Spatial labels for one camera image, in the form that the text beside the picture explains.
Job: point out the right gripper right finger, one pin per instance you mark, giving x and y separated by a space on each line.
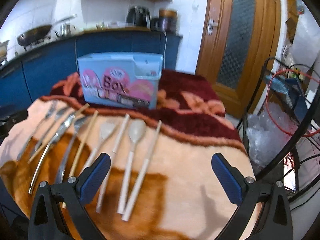
274 220

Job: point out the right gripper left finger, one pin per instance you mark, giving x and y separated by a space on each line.
47 220

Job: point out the steel fork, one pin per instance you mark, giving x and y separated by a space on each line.
49 113
58 115

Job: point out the steel knife gold handle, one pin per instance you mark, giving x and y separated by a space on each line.
39 164

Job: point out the wooden chopstick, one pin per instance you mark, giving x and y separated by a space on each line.
60 131
82 143

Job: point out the steel spoon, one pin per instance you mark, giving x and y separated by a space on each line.
61 169

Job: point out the white plastic chopstick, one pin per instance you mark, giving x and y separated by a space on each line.
138 184
113 153

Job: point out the beige plastic spoon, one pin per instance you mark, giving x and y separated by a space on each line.
136 132
106 130

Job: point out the blue kitchen base cabinet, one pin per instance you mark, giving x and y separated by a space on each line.
32 75

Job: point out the black metal cart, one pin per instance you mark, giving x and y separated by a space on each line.
285 89

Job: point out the black wok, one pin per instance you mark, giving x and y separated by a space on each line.
38 33

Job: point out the clear plastic bag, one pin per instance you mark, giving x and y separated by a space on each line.
265 134

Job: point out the steel kettle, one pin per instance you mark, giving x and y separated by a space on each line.
66 30

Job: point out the plush floral blanket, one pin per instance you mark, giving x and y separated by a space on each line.
180 198

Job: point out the blue chopstick box holder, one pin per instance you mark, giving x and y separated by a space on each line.
126 80

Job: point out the black air fryer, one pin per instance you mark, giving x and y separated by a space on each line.
139 16

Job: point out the wooden door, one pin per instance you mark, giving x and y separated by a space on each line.
238 36

